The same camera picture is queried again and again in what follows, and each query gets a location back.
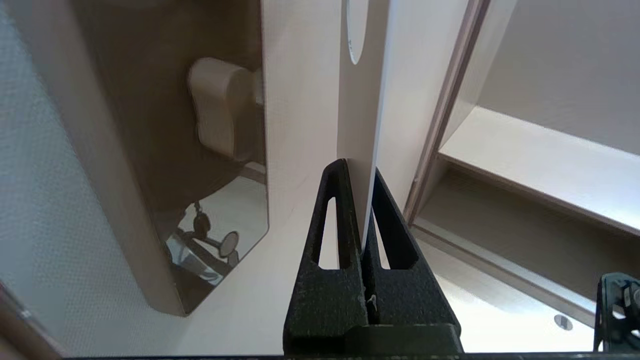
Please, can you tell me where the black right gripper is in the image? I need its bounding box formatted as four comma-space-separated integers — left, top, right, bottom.
594, 272, 640, 353

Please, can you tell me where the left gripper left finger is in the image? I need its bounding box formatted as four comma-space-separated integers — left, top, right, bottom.
283, 159, 370, 353

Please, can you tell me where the brown closet door frame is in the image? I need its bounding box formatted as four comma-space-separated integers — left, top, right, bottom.
404, 0, 493, 223

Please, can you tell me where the white closet shelf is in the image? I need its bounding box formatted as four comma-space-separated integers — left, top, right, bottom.
439, 105, 640, 236

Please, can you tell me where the brown door lock plate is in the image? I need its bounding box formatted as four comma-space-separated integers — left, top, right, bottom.
67, 0, 271, 317

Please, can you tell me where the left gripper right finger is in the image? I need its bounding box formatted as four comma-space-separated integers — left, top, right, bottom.
361, 167, 463, 353

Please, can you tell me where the white door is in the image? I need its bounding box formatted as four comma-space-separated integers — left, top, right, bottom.
0, 0, 471, 357

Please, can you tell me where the blue do-not-disturb door sign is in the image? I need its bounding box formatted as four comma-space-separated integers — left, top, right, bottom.
336, 0, 392, 253

